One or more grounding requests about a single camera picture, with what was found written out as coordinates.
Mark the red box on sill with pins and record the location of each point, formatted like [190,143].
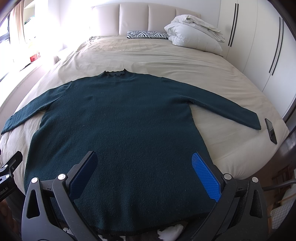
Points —
[35,57]

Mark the zebra print pillow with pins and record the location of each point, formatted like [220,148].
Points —
[146,35]

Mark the black smartphone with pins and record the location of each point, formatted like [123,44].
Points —
[271,131]

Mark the beige bed sheet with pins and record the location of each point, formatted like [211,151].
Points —
[233,148]

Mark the dark teal knit sweater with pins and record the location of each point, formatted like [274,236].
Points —
[142,130]

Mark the white folded duvet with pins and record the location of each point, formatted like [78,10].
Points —
[192,32]

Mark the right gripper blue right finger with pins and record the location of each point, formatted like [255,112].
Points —
[210,177]

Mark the white wardrobe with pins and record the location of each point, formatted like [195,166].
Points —
[259,44]

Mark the beige padded headboard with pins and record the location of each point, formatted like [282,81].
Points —
[116,19]

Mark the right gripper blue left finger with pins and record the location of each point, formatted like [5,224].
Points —
[80,174]

